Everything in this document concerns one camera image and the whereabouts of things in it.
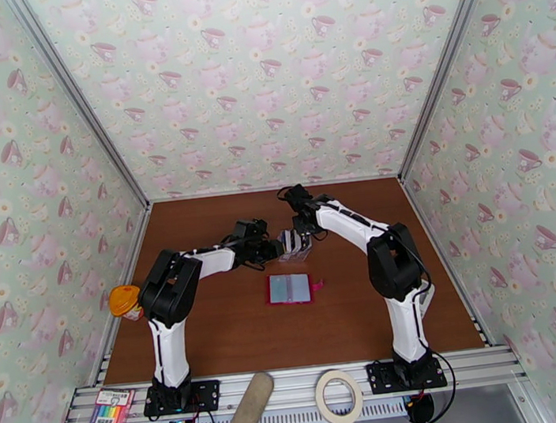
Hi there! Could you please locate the clear acrylic card stand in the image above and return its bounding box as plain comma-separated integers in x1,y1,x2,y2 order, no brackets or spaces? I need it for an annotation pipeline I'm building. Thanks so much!
275,225,315,265

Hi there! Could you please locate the red leather card holder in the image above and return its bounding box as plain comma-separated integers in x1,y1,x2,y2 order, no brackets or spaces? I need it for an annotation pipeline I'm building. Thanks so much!
265,268,327,309

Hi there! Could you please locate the cup with orange lid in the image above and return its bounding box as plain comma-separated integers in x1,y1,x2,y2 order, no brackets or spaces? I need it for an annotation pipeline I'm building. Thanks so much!
107,281,148,325

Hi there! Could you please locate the white masking tape roll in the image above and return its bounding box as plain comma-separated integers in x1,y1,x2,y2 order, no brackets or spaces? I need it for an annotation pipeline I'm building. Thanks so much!
313,367,367,423

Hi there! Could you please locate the beige oblong stone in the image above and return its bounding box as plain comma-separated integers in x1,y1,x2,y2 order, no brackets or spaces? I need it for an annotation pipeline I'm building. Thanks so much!
220,369,280,423

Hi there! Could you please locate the pack of coloured markers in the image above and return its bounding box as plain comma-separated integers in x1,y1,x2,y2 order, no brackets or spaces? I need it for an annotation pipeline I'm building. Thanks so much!
75,385,141,423

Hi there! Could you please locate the aluminium table side rail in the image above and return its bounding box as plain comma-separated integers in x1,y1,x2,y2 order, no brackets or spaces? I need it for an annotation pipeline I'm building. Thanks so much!
72,203,171,388

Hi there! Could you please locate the aluminium front rail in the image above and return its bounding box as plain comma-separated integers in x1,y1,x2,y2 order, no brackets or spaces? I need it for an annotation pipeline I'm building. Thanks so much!
60,339,530,423

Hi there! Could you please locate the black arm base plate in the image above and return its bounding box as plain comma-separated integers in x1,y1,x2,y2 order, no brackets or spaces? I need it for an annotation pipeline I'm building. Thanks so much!
365,353,449,397
141,376,224,423

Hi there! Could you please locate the white perforated cable duct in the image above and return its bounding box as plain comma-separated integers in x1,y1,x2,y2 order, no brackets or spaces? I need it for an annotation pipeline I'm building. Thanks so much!
145,395,411,423

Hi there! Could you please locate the aluminium frame post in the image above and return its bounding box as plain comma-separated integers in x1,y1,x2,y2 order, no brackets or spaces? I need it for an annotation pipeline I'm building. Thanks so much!
5,0,153,222
378,0,524,184

